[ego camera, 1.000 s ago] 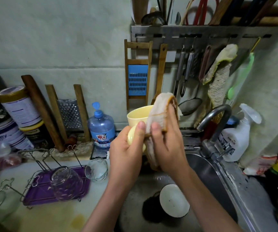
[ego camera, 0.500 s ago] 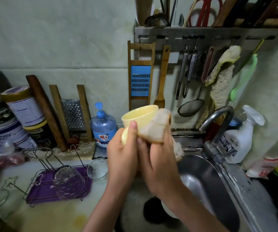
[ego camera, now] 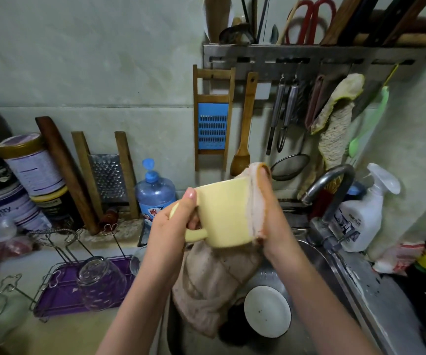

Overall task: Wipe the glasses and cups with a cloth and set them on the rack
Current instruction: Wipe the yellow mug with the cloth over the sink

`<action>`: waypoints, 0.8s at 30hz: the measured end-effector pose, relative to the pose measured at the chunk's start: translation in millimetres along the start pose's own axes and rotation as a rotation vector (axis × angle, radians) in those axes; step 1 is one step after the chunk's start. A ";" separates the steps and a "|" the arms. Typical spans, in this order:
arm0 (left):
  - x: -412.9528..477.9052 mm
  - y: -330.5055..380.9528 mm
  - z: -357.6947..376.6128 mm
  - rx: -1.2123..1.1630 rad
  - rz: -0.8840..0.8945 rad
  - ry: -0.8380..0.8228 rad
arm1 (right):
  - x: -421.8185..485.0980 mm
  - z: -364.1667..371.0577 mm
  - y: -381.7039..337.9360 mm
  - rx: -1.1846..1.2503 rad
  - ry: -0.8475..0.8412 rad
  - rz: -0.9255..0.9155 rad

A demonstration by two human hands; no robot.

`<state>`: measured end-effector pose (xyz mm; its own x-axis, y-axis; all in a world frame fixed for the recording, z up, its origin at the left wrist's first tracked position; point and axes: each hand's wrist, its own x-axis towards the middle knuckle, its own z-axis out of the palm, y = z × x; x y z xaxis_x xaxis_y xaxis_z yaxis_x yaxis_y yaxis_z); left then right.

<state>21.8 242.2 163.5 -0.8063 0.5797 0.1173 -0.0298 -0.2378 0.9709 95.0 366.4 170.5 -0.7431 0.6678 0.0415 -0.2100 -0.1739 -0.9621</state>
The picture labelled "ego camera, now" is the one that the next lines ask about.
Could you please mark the person's right hand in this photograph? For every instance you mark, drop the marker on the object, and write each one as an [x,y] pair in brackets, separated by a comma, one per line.
[276,225]

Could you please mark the beige dish cloth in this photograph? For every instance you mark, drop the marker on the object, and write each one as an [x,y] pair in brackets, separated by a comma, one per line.
[213,284]

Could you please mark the wooden framed metal grater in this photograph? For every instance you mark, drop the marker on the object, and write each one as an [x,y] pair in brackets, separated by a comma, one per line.
[109,177]

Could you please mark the plastic bag with red contents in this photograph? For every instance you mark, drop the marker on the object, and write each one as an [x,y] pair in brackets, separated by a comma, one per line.
[6,247]

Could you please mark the white spray bottle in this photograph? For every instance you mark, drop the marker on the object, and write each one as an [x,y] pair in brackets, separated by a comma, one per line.
[362,214]

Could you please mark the metal faucet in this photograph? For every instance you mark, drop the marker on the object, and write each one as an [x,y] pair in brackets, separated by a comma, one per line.
[324,177]

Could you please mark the bundle of dark chopsticks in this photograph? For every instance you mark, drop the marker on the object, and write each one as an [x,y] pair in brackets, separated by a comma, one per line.
[255,14]

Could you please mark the stack of labelled tin cans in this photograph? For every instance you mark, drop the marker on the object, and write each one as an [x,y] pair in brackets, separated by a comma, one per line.
[13,188]

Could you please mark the stainless steel sink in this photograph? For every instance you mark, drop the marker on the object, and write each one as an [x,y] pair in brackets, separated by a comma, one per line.
[324,292]

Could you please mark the person's right forearm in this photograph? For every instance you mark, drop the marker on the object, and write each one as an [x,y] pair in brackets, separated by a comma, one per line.
[324,314]

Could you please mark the person's left forearm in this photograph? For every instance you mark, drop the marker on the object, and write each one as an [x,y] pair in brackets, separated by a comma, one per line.
[143,318]

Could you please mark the mesh strainer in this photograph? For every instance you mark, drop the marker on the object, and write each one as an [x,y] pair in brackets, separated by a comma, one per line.
[291,167]

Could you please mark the small blue water bottle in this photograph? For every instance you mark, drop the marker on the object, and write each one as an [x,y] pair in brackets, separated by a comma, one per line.
[156,196]

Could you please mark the person's left hand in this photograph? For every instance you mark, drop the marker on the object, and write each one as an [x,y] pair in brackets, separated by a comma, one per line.
[168,240]

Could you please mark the metal peeler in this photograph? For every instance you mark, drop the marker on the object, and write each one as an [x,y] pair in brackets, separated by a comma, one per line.
[276,114]
[288,111]

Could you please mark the wooden spatula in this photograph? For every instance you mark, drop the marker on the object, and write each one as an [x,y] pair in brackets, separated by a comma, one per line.
[244,133]

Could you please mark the bamboo skewer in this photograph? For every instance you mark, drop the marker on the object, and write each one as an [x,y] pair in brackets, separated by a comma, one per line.
[291,18]

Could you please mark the dark metal ladle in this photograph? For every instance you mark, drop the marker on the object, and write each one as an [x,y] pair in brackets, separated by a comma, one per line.
[237,34]

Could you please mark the red container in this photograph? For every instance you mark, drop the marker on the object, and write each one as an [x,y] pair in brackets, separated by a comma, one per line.
[320,204]

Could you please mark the blue capped bottle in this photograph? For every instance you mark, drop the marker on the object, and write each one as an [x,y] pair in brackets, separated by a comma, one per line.
[356,190]

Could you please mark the pink and white plastic bag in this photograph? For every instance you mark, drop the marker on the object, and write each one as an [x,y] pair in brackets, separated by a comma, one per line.
[398,259]

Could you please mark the wall mounted metal utensil rack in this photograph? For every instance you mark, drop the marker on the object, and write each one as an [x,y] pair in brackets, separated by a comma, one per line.
[309,59]

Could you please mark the white plate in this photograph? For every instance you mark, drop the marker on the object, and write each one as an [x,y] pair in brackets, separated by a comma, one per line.
[267,312]

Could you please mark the wooden rolling pin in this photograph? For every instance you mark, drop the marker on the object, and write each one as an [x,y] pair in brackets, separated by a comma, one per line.
[69,177]

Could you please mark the yellow mug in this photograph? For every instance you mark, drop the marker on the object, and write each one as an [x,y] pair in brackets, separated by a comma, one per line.
[224,214]

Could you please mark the purple plastic tray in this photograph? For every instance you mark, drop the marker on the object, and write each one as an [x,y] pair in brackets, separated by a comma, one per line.
[58,295]

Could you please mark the wooden slicer with blue blade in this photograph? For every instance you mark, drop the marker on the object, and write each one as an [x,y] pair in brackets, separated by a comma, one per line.
[213,125]

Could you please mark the wooden scoop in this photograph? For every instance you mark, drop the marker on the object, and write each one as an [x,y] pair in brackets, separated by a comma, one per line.
[217,14]

